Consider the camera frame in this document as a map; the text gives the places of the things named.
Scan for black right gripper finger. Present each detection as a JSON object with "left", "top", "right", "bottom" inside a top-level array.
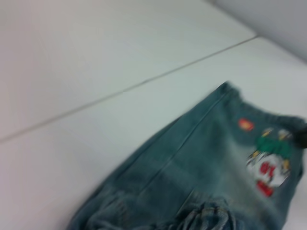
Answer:
[{"left": 293, "top": 123, "right": 307, "bottom": 150}]

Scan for blue denim shorts with embroidery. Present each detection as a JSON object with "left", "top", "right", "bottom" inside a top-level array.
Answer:
[{"left": 66, "top": 80, "right": 307, "bottom": 230}]

